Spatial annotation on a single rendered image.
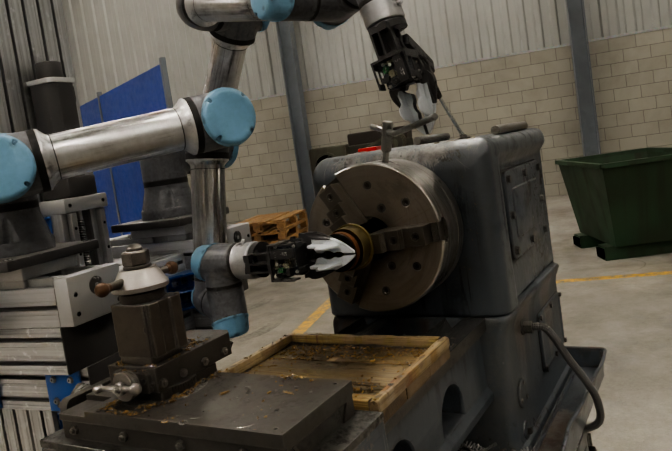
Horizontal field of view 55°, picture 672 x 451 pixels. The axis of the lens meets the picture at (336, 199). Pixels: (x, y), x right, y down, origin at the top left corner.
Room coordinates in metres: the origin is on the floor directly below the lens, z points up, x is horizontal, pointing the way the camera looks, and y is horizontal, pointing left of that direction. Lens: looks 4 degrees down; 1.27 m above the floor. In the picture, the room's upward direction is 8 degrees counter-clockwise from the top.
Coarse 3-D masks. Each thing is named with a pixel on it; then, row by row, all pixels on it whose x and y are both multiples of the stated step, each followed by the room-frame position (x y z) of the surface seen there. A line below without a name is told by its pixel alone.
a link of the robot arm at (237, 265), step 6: (234, 246) 1.29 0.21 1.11; (240, 246) 1.28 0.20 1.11; (246, 246) 1.27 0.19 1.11; (234, 252) 1.27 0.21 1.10; (240, 252) 1.27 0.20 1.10; (246, 252) 1.26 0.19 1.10; (234, 258) 1.27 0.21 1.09; (240, 258) 1.26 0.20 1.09; (234, 264) 1.27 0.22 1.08; (240, 264) 1.26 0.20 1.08; (234, 270) 1.27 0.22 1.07; (240, 270) 1.26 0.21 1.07; (240, 276) 1.28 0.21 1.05; (246, 276) 1.27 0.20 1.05; (252, 276) 1.27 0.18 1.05
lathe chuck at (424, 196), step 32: (320, 192) 1.40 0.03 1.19; (352, 192) 1.36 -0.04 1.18; (384, 192) 1.32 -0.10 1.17; (416, 192) 1.29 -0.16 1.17; (320, 224) 1.41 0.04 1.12; (448, 224) 1.30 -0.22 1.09; (384, 256) 1.37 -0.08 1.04; (416, 256) 1.30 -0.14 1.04; (448, 256) 1.30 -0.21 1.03; (384, 288) 1.34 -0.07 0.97; (416, 288) 1.30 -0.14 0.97
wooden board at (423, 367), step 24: (288, 336) 1.33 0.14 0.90; (312, 336) 1.31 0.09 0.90; (336, 336) 1.28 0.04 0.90; (360, 336) 1.25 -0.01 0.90; (384, 336) 1.23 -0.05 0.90; (408, 336) 1.21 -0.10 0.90; (432, 336) 1.19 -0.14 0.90; (240, 360) 1.21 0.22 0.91; (264, 360) 1.25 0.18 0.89; (288, 360) 1.23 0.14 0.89; (312, 360) 1.21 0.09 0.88; (336, 360) 1.19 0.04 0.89; (360, 360) 1.17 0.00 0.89; (384, 360) 1.15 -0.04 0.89; (408, 360) 1.13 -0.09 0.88; (432, 360) 1.10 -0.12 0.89; (360, 384) 1.05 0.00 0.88; (384, 384) 1.03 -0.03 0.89; (408, 384) 1.01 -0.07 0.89; (360, 408) 0.93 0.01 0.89; (384, 408) 0.93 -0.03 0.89
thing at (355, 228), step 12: (348, 228) 1.25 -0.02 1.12; (360, 228) 1.26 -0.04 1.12; (348, 240) 1.21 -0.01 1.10; (360, 240) 1.23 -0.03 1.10; (372, 240) 1.25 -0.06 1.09; (336, 252) 1.27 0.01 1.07; (360, 252) 1.23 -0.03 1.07; (372, 252) 1.25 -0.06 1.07; (348, 264) 1.21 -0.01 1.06; (360, 264) 1.23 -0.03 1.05
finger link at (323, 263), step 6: (318, 258) 1.22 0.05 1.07; (324, 258) 1.22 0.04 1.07; (330, 258) 1.22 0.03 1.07; (336, 258) 1.20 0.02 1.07; (342, 258) 1.20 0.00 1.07; (348, 258) 1.19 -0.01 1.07; (318, 264) 1.22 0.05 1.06; (324, 264) 1.21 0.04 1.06; (330, 264) 1.20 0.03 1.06; (336, 264) 1.19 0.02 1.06; (342, 264) 1.20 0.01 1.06; (318, 270) 1.18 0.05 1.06; (324, 270) 1.22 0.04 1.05
